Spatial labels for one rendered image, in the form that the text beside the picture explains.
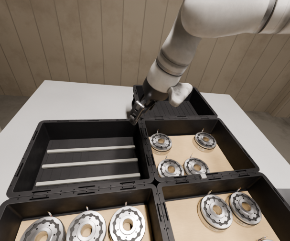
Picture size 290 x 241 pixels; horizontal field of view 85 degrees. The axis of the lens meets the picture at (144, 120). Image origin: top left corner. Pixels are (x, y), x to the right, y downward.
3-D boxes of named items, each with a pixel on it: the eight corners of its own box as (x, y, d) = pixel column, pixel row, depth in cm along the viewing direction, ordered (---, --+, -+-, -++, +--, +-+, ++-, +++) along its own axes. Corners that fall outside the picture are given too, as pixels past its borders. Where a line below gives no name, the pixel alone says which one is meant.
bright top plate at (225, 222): (220, 193, 57) (221, 192, 56) (238, 225, 49) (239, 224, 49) (195, 197, 54) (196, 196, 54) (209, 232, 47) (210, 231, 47)
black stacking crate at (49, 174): (137, 136, 78) (140, 119, 71) (149, 198, 56) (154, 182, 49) (48, 140, 69) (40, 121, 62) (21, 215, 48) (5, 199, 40)
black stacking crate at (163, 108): (188, 102, 108) (194, 87, 101) (209, 133, 87) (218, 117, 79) (131, 101, 100) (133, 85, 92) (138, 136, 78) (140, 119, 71)
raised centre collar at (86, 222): (96, 219, 45) (96, 218, 45) (96, 239, 42) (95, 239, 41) (77, 222, 44) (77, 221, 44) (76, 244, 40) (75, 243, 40)
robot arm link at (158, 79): (175, 109, 36) (191, 91, 31) (138, 79, 37) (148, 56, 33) (190, 93, 42) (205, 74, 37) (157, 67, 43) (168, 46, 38)
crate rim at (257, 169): (217, 120, 80) (219, 116, 79) (258, 174, 59) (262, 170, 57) (140, 122, 72) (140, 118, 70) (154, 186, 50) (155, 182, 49)
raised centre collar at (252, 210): (248, 199, 56) (249, 198, 55) (256, 214, 52) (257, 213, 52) (235, 199, 55) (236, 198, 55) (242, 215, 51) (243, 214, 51)
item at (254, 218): (250, 192, 58) (250, 191, 58) (267, 224, 51) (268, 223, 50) (224, 192, 57) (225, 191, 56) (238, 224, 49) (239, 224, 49)
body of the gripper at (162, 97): (158, 65, 42) (145, 89, 50) (140, 76, 37) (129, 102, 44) (180, 82, 42) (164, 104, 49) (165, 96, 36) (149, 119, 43)
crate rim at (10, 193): (139, 122, 72) (140, 118, 70) (154, 186, 50) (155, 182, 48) (41, 124, 63) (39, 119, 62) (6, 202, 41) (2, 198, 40)
